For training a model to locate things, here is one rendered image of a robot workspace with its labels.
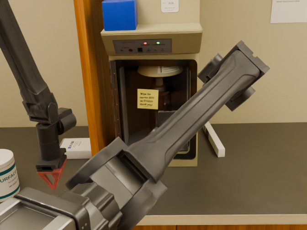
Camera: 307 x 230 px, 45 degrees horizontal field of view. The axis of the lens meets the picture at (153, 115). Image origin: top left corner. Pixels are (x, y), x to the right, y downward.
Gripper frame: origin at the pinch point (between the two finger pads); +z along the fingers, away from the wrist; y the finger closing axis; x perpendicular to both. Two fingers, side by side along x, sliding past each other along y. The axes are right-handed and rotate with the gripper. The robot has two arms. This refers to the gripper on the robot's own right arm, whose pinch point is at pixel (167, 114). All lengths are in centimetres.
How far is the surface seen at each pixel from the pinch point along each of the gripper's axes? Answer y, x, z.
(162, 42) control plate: 26.5, 1.2, -1.1
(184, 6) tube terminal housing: 36.4, -6.3, 6.9
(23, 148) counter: -26, 66, 25
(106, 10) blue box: 37.4, 18.1, -3.8
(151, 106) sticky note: 1.6, 5.8, 4.7
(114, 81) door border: 11.0, 19.0, 5.7
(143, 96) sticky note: 5.2, 8.8, 4.9
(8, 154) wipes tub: -11, 57, -7
